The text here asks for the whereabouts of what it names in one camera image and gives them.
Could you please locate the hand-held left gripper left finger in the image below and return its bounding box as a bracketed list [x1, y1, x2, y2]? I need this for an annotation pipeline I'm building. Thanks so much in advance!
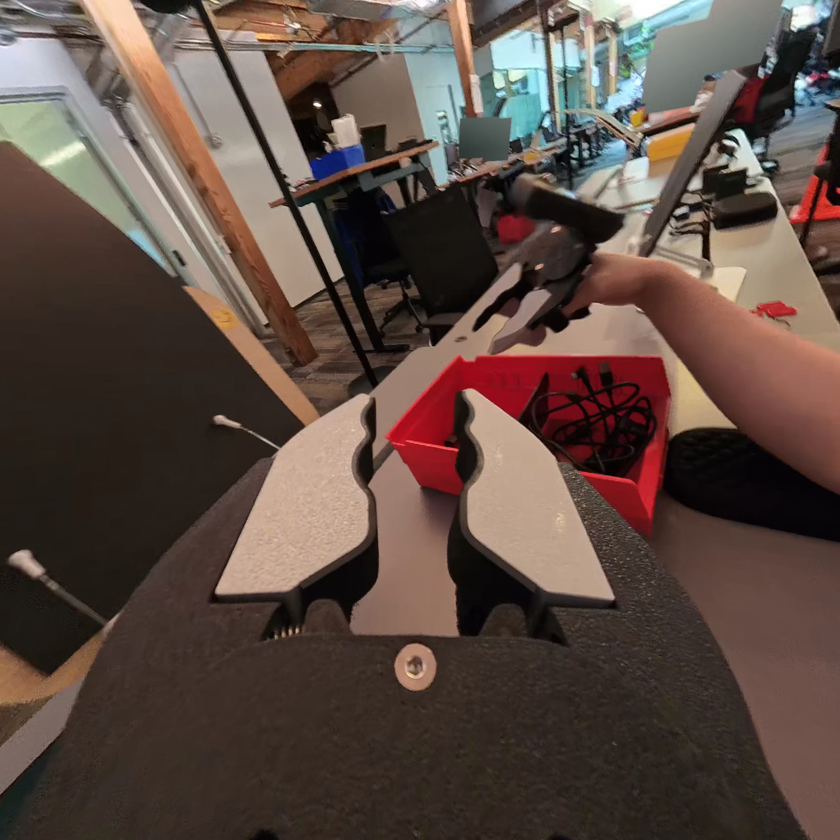
[213, 394, 379, 602]

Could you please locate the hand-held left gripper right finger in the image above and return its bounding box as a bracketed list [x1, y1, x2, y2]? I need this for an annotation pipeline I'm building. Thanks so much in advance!
[449, 388, 616, 609]

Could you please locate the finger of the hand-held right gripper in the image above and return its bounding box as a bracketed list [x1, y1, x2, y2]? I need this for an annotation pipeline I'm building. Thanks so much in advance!
[487, 290, 553, 357]
[472, 262, 527, 332]

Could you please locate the red plastic bin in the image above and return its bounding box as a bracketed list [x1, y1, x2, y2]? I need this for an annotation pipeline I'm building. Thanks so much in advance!
[386, 354, 673, 536]

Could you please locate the bundle of black cables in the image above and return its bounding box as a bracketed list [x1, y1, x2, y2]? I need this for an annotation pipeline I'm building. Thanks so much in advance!
[521, 363, 658, 479]

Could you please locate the person's right forearm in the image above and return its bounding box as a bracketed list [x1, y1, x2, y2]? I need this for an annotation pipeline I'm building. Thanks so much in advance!
[640, 259, 840, 494]

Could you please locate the person's right hand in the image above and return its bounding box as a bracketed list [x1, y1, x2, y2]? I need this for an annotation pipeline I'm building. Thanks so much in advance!
[564, 252, 664, 321]

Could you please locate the black office chair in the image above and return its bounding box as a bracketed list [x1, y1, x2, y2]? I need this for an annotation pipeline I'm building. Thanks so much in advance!
[382, 185, 500, 345]

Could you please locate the grey divider plate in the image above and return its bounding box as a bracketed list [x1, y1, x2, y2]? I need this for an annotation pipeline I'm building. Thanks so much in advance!
[518, 373, 551, 424]

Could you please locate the chair with blue jacket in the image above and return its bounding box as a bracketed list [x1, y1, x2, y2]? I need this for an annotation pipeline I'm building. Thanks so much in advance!
[331, 187, 421, 329]

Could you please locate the yellow plastic bin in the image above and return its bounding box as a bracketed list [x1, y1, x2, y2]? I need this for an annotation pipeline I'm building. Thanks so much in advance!
[646, 123, 698, 163]

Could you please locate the black tilted panel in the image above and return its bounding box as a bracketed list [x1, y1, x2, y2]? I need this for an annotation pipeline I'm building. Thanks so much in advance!
[638, 69, 749, 258]

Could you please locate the white panel stand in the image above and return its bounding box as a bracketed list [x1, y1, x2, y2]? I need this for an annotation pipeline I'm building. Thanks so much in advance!
[626, 235, 749, 303]

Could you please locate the black box device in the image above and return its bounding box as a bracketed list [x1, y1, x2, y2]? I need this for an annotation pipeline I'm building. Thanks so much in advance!
[702, 167, 749, 201]

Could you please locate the wooden standing desk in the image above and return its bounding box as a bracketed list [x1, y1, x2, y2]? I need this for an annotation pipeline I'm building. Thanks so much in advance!
[269, 140, 441, 355]

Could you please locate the blue plastic bin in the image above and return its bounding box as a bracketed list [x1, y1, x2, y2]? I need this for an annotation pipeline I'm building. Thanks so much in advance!
[310, 144, 366, 181]

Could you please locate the black backdrop board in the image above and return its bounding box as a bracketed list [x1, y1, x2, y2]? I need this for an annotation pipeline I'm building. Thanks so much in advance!
[0, 141, 304, 677]

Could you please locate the orange traffic cone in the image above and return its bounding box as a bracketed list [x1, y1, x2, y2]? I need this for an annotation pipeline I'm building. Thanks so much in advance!
[791, 147, 840, 224]

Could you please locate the office chair with red back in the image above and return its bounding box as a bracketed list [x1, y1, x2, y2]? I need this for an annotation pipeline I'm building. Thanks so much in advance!
[731, 29, 818, 175]

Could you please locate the black floor lamp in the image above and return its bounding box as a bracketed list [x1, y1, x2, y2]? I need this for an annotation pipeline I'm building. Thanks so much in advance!
[141, 0, 395, 398]

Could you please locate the white tipped wire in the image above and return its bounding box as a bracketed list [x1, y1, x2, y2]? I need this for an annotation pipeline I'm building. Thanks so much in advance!
[212, 413, 282, 452]
[7, 549, 109, 627]

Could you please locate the wooden post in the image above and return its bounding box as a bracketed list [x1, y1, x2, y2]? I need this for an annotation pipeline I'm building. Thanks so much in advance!
[79, 0, 319, 367]
[446, 0, 483, 119]

